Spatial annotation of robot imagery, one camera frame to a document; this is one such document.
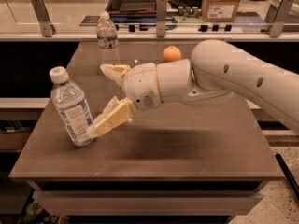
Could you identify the green object under table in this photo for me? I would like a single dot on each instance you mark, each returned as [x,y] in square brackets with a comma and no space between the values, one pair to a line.
[31,212]

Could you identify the cardboard box with label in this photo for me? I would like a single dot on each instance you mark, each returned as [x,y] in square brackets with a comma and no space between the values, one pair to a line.
[219,10]

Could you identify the black rod on floor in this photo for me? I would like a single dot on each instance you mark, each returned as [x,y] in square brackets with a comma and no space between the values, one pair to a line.
[288,174]

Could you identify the dark open tray box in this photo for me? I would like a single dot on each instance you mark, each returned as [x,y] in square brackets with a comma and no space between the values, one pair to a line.
[130,7]

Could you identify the clear water bottle red label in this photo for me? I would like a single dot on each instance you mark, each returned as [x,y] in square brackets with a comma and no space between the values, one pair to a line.
[107,39]

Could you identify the orange fruit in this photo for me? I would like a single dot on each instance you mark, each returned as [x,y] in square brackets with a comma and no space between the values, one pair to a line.
[171,53]

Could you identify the right metal railing bracket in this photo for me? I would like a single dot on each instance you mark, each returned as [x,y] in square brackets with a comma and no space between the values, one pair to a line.
[276,19]

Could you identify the metal railing bracket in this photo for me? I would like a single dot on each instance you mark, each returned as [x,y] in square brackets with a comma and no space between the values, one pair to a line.
[46,26]
[161,7]
[276,19]

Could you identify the left metal railing bracket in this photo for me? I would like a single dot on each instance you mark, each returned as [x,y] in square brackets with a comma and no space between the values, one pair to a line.
[46,26]

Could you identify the middle metal railing bracket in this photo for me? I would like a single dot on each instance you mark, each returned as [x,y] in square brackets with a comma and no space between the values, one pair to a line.
[161,7]

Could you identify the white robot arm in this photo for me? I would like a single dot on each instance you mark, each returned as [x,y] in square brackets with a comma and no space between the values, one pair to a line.
[215,71]

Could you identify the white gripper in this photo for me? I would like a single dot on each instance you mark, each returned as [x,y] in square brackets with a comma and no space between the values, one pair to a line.
[141,85]

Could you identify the blue label water bottle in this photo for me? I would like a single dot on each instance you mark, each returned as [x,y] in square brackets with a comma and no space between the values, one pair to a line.
[71,104]

